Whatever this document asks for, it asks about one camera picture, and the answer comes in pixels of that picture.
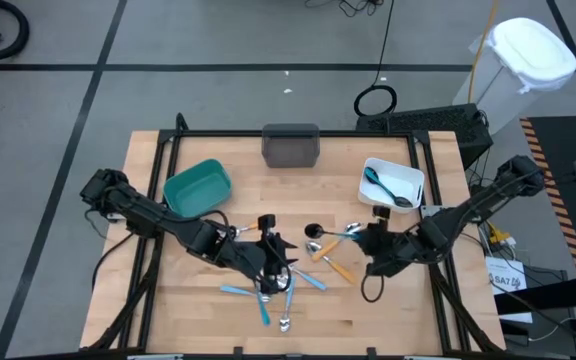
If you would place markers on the hazard-striped black platform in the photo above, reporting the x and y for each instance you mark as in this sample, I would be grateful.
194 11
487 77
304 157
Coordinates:
558 145

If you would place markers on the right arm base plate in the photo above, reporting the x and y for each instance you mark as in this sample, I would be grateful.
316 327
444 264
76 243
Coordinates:
430 211

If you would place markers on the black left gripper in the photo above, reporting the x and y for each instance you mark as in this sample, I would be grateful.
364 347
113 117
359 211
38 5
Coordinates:
253 257

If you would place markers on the yellow power plug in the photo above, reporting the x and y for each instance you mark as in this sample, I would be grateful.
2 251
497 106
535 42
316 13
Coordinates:
499 235

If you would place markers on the teal plastic bin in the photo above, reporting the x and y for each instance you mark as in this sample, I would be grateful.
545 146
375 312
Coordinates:
198 187

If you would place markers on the white lidded trash bin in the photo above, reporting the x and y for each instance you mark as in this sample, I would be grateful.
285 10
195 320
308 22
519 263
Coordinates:
528 47

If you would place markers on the white SA7 label sheet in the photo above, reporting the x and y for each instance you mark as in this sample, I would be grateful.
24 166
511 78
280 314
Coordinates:
505 280

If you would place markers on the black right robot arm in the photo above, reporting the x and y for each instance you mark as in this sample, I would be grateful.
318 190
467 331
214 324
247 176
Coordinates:
473 200

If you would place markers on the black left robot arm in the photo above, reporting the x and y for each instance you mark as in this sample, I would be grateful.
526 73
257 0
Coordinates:
143 215

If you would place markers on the white plastic bin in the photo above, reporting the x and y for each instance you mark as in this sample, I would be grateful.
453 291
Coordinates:
398 177

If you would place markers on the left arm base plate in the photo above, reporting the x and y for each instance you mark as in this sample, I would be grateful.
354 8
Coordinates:
114 217

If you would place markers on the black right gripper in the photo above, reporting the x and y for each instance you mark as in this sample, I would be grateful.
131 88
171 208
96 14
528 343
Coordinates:
395 250

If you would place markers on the wooden-bowl spoon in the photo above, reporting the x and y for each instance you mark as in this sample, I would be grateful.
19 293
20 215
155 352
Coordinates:
283 282

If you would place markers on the grey translucent plastic bin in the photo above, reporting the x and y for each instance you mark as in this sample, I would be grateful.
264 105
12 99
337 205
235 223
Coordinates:
290 150

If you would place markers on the black table edge clip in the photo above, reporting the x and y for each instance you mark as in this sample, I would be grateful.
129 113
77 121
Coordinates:
371 352
238 351

